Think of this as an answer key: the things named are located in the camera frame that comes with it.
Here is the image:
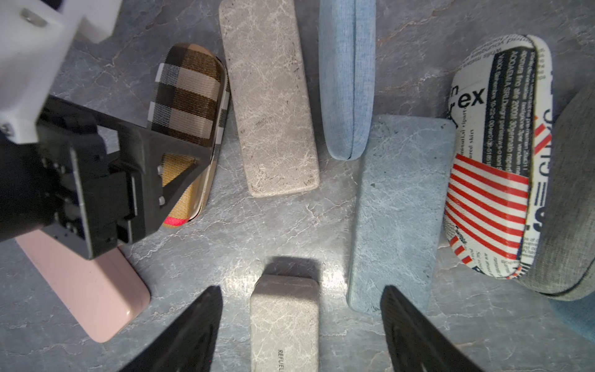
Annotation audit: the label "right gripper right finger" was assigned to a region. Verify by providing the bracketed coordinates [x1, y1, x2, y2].
[381, 285, 481, 372]

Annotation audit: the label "light blue case white sunglasses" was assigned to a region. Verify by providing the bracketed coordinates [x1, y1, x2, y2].
[319, 1, 376, 161]

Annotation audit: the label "plaid beige glasses case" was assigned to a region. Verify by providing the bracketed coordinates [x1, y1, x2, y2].
[148, 43, 231, 229]

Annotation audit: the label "mint case blue glasses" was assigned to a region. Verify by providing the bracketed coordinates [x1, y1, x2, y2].
[347, 115, 456, 315]

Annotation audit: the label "grey mint case red sunglasses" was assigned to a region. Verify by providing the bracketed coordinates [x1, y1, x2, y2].
[250, 274, 320, 371]

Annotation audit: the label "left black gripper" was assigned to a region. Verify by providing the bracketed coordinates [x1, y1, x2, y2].
[1, 96, 213, 260]

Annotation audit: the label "pink case black sunglasses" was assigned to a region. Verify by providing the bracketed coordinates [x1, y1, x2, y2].
[15, 230, 150, 343]

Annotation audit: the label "grey case mint lining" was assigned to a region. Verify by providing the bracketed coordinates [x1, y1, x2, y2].
[218, 1, 319, 198]

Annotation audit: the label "grey fabric glasses case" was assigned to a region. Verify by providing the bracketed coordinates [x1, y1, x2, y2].
[519, 83, 594, 302]

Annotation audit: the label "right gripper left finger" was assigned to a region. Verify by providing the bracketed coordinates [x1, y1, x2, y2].
[122, 286, 223, 371]

